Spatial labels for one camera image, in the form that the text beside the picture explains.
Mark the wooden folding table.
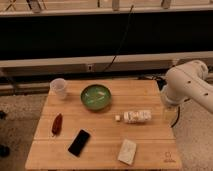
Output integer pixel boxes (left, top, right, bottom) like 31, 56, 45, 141
25, 80, 182, 171

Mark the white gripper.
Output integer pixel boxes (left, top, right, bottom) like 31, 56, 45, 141
161, 87, 181, 124

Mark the white wall outlet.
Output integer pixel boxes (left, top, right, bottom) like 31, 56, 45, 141
88, 65, 93, 72

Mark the red chili pepper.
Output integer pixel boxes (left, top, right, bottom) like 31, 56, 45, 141
52, 114, 63, 135

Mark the black hanging cable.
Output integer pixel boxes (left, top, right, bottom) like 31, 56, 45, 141
101, 3, 135, 73

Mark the green ceramic bowl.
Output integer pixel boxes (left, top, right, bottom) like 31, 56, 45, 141
80, 84, 111, 111

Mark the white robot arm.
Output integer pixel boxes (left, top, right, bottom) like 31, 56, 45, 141
160, 60, 213, 127

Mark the translucent plastic cup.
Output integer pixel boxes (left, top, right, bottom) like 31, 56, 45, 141
50, 78, 67, 100

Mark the black smartphone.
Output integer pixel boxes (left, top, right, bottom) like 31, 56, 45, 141
68, 130, 90, 156

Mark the black cable behind table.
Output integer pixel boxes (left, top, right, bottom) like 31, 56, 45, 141
138, 74, 181, 128

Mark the white labelled plastic bottle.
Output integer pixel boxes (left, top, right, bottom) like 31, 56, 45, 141
115, 110, 152, 124

